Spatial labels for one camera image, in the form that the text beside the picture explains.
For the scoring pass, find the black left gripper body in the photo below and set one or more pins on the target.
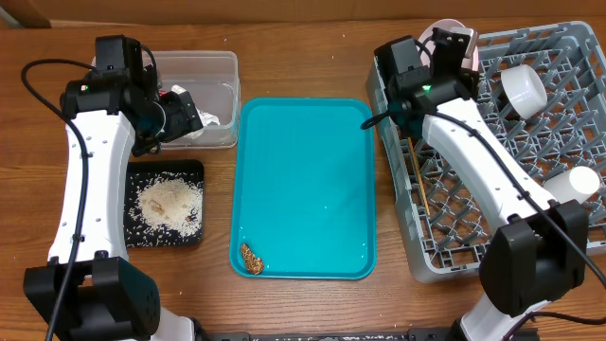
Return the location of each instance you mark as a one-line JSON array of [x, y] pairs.
[[179, 117]]

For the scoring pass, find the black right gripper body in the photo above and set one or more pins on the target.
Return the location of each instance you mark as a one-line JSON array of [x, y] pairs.
[[467, 76]]

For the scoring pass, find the white napkin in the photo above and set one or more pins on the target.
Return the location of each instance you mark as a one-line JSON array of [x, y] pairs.
[[206, 118]]

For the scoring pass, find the large pink plate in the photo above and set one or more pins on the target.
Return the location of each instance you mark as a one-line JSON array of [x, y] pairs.
[[452, 26]]

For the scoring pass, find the white rice pile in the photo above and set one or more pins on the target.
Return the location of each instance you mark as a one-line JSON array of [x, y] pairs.
[[166, 204]]

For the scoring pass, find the grey bowl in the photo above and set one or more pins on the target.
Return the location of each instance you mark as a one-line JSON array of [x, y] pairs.
[[524, 89]]

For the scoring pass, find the wooden chopstick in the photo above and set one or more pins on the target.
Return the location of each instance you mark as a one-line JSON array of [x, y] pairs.
[[415, 164]]

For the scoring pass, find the brown food scrap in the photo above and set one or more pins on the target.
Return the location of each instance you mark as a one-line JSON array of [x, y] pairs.
[[254, 265]]

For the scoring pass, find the white cup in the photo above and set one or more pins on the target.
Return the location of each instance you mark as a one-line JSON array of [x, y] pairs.
[[579, 183]]

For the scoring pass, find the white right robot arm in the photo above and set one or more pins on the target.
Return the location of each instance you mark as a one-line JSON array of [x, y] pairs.
[[537, 253]]

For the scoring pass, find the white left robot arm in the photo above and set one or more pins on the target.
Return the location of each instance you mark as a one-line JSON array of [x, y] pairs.
[[88, 289]]

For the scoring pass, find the grey dishwasher rack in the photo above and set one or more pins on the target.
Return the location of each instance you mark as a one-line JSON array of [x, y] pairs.
[[568, 132]]

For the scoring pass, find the clear plastic bin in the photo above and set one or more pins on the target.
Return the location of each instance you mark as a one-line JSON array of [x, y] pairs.
[[212, 79]]

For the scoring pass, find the black plastic tray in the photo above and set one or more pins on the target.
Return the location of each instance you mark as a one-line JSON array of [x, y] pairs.
[[193, 169]]

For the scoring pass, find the teal serving tray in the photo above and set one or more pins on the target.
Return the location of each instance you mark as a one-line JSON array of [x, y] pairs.
[[304, 189]]

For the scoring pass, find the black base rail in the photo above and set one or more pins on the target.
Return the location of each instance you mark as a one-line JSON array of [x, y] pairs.
[[414, 334]]

